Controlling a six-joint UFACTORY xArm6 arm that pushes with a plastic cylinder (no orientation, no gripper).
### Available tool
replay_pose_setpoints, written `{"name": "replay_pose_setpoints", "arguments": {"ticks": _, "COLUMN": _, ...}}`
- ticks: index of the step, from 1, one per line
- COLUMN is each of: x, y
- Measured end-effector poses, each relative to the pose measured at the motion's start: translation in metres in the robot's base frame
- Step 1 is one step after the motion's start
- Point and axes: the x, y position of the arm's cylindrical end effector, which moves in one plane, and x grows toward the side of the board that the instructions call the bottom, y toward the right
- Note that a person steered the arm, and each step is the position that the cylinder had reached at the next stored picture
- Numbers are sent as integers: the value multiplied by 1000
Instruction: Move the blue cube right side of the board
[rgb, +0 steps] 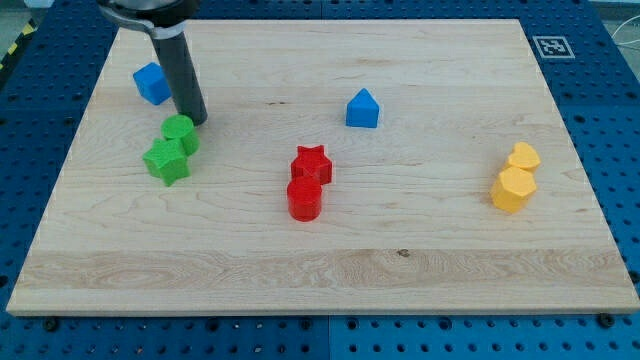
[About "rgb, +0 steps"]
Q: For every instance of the light wooden board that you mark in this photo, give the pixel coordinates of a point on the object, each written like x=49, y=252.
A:
x=407, y=225

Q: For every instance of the green cylinder block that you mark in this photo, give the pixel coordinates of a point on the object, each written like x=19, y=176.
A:
x=181, y=127

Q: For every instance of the red cylinder block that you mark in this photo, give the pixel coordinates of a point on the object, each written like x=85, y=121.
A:
x=304, y=195

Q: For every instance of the green star block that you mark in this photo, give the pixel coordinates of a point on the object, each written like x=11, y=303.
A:
x=167, y=160

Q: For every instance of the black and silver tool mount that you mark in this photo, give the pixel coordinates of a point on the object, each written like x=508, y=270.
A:
x=160, y=19

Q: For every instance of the white fiducial marker tag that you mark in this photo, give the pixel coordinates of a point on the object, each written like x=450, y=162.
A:
x=553, y=47

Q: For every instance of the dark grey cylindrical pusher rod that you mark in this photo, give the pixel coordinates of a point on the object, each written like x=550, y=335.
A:
x=176, y=62

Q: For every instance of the yellow black hazard tape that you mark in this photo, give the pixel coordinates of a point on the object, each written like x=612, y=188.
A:
x=18, y=46

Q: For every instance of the red star block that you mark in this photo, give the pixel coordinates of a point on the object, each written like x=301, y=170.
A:
x=312, y=162

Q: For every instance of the yellow hexagon block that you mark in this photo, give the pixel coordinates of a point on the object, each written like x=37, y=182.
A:
x=512, y=189

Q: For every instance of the yellow heart block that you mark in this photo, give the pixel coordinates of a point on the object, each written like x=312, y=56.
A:
x=523, y=156

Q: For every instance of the blue house-shaped block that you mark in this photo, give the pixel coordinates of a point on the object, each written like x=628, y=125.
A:
x=362, y=110

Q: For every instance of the blue cube block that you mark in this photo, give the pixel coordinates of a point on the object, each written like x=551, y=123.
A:
x=151, y=83

